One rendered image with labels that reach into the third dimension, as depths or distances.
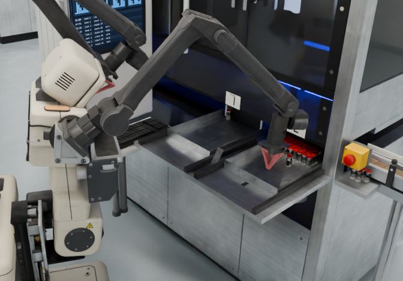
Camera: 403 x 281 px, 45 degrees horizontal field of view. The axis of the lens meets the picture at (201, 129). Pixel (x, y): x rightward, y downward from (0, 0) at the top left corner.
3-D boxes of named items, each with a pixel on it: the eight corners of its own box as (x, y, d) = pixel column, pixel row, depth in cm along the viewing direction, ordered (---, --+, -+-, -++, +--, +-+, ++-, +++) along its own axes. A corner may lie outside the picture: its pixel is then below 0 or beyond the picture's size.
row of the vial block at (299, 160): (276, 149, 201) (277, 139, 199) (312, 166, 190) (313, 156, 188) (272, 151, 200) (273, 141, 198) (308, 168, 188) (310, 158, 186)
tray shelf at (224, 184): (214, 115, 234) (214, 111, 233) (341, 175, 189) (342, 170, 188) (134, 145, 204) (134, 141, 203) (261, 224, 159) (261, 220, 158)
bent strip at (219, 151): (217, 160, 192) (218, 146, 189) (223, 163, 190) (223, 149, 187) (191, 172, 183) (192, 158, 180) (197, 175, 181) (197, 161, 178)
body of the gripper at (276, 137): (289, 149, 170) (294, 129, 167) (271, 153, 163) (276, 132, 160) (274, 142, 174) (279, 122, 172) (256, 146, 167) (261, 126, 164)
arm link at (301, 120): (276, 90, 164) (289, 102, 157) (304, 92, 169) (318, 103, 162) (266, 121, 169) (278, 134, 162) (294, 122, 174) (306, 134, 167)
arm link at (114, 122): (191, -6, 136) (203, 5, 128) (221, 24, 144) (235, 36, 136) (90, 111, 144) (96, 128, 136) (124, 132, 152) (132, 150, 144)
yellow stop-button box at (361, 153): (351, 157, 182) (355, 140, 179) (369, 164, 177) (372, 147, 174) (340, 164, 177) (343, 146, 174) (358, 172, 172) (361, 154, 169)
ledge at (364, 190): (354, 172, 192) (354, 167, 191) (384, 185, 183) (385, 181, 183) (334, 184, 183) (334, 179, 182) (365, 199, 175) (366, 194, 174)
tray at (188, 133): (222, 114, 230) (222, 108, 228) (264, 134, 213) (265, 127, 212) (167, 135, 209) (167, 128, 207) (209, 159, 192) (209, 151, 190)
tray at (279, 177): (279, 141, 208) (280, 134, 207) (331, 165, 192) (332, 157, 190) (223, 167, 187) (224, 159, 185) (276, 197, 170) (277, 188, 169)
